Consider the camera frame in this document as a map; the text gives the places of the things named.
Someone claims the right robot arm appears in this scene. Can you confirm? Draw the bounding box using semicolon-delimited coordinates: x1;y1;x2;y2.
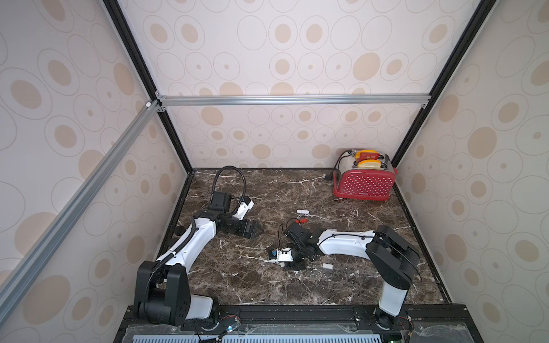
268;223;420;330

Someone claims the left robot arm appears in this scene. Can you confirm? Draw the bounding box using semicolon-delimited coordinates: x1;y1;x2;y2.
133;192;259;327

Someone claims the red polka dot toaster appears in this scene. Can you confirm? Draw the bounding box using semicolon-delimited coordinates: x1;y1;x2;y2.
331;149;397;201

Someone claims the silver aluminium crossbar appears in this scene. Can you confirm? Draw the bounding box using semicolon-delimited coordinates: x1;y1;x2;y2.
160;94;431;107

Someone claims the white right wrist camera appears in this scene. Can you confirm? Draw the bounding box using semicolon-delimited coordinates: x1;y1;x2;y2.
267;247;294;263

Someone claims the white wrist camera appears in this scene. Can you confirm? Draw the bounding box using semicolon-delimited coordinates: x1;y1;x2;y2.
267;247;294;263
233;196;254;220

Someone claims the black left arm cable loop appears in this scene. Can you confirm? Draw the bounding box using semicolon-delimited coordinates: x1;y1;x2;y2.
209;165;248;209

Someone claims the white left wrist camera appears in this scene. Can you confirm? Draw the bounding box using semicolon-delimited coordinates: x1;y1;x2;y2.
233;196;254;220

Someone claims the silver aluminium side rail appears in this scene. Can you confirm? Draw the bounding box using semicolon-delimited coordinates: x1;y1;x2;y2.
0;100;160;320

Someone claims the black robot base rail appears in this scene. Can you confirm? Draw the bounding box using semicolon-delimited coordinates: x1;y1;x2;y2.
114;304;483;342

